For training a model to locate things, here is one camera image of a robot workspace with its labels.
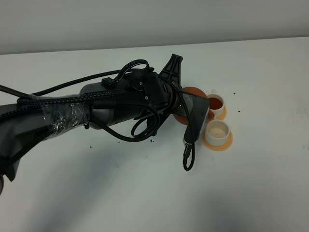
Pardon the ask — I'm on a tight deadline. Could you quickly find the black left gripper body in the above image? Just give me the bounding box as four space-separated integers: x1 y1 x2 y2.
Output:
130 70 193 121

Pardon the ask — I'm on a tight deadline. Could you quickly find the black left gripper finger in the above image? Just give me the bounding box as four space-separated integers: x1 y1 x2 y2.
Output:
159 54 183 86

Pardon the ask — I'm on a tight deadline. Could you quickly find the brown round teapot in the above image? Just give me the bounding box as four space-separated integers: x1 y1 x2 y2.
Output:
173 87 216 125

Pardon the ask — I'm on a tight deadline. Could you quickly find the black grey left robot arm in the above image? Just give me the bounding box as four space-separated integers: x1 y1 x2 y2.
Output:
0 54 185 181

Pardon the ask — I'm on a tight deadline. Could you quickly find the far white teacup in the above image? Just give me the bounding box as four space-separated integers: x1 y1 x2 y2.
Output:
207 89 226 118

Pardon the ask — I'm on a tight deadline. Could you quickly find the white teacup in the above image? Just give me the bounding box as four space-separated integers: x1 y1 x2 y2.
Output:
207 89 226 118
206 120 230 138

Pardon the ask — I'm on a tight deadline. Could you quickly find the far orange coaster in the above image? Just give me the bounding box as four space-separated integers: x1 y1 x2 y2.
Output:
217 107 227 120

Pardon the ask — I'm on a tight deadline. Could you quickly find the orange coaster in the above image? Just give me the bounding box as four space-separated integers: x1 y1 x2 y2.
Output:
202 130 233 151
217 107 227 120

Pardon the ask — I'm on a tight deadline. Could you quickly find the near white teacup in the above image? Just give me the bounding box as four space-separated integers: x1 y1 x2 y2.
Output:
206 120 230 138

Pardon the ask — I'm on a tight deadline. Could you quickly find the near orange coaster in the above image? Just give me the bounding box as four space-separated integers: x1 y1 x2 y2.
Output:
202 130 233 151

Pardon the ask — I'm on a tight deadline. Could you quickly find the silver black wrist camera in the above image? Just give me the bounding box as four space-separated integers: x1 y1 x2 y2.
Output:
183 92 210 144

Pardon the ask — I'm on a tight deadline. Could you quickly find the black braided camera cable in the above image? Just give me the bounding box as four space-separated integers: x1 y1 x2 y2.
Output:
0 59 196 172

